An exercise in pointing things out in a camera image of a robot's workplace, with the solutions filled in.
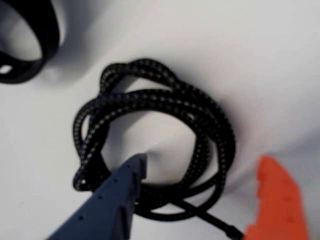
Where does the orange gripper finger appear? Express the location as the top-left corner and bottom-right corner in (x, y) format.
(243, 155), (309, 240)

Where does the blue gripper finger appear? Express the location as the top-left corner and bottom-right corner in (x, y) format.
(46, 153), (148, 240)

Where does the black braided cable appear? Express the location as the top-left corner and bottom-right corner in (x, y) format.
(72, 58), (245, 239)

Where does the black wrist strap band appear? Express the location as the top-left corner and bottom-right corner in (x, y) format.
(0, 0), (62, 85)

